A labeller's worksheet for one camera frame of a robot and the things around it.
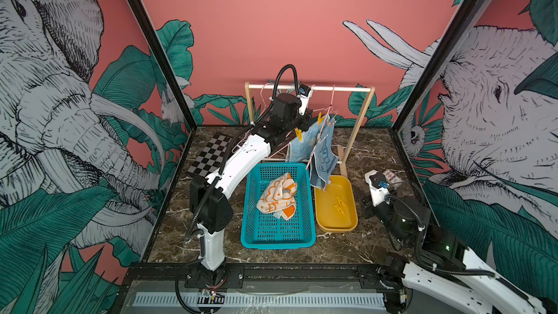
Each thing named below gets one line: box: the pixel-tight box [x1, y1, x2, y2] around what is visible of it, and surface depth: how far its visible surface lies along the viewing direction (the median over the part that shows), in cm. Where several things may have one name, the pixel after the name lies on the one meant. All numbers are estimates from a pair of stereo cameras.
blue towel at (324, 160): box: [310, 119, 339, 190], surface depth 92 cm
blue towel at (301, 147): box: [288, 115, 329, 163], surface depth 90 cm
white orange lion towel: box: [255, 172, 298, 221], surface depth 90 cm
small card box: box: [382, 169, 404, 190], surface depth 100 cm
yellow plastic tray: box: [313, 174, 359, 232], surface depth 90 cm
